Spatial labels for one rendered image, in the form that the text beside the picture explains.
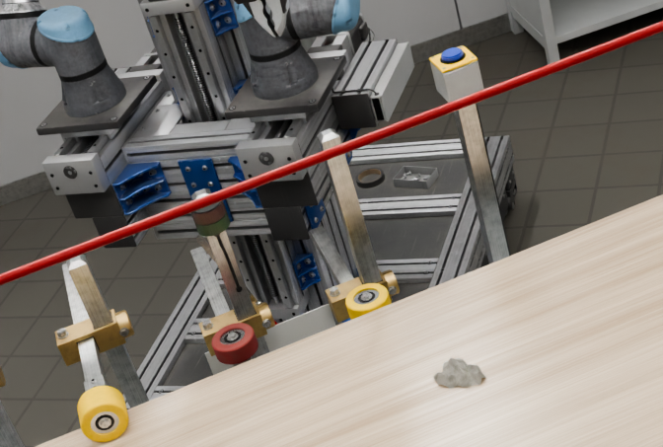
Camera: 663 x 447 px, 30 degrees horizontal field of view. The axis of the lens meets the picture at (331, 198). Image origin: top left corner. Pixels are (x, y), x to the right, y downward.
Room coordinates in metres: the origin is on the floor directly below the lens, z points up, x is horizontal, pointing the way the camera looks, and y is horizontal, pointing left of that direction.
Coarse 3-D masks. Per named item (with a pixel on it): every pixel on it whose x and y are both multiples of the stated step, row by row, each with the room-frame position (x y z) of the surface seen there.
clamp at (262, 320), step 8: (256, 304) 1.96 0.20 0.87; (264, 304) 1.95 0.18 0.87; (232, 312) 1.96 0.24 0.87; (256, 312) 1.93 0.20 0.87; (264, 312) 1.93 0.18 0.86; (216, 320) 1.95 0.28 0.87; (224, 320) 1.94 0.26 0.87; (232, 320) 1.93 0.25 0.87; (240, 320) 1.93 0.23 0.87; (248, 320) 1.92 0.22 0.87; (256, 320) 1.92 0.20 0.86; (264, 320) 1.92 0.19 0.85; (272, 320) 1.93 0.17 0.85; (200, 328) 1.94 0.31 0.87; (216, 328) 1.92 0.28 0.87; (256, 328) 1.92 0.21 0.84; (264, 328) 1.92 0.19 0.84; (208, 336) 1.91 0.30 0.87; (208, 344) 1.91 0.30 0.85
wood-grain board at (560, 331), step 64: (512, 256) 1.82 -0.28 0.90; (576, 256) 1.77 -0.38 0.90; (640, 256) 1.71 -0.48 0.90; (384, 320) 1.75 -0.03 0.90; (448, 320) 1.70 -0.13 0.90; (512, 320) 1.65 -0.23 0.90; (576, 320) 1.60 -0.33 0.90; (640, 320) 1.55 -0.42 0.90; (192, 384) 1.74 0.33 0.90; (256, 384) 1.68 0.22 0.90; (320, 384) 1.63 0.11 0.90; (384, 384) 1.58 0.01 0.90; (512, 384) 1.49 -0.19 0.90; (576, 384) 1.45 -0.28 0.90; (640, 384) 1.41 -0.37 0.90
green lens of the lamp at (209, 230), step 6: (228, 216) 1.90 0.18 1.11; (216, 222) 1.87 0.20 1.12; (222, 222) 1.88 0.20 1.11; (228, 222) 1.89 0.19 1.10; (198, 228) 1.88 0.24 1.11; (204, 228) 1.87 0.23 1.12; (210, 228) 1.87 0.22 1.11; (216, 228) 1.87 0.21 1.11; (222, 228) 1.87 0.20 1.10; (204, 234) 1.87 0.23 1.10; (210, 234) 1.87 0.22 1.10; (216, 234) 1.87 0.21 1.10
